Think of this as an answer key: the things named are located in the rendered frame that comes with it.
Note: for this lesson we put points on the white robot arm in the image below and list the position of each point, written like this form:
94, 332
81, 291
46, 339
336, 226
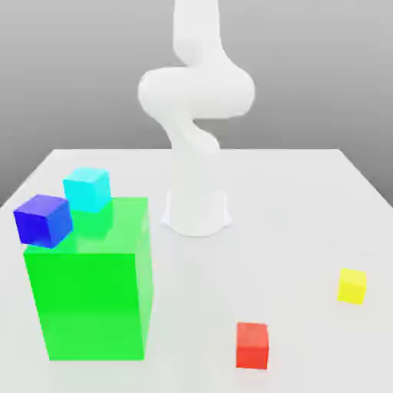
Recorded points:
196, 92

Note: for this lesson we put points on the small cyan cube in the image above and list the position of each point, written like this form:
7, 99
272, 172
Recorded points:
87, 190

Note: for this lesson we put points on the small blue cube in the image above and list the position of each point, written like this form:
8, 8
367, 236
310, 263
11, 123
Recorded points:
41, 222

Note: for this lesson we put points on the small red cube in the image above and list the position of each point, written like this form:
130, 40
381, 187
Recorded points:
251, 347

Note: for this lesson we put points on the small yellow cube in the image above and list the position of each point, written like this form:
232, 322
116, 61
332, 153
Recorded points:
351, 287

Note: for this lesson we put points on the large green box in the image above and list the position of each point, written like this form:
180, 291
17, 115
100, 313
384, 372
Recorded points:
89, 301

